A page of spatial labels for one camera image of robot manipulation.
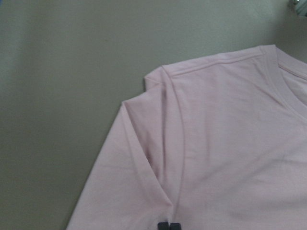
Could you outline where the pink Snoopy t-shirt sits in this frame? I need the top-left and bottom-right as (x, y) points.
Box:
(67, 45), (307, 230)

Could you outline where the aluminium frame post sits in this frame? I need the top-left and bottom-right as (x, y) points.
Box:
(289, 0), (307, 17)

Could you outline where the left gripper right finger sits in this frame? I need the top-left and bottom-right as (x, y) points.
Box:
(170, 223), (181, 230)

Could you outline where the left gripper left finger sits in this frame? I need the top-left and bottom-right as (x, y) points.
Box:
(157, 222), (169, 230)

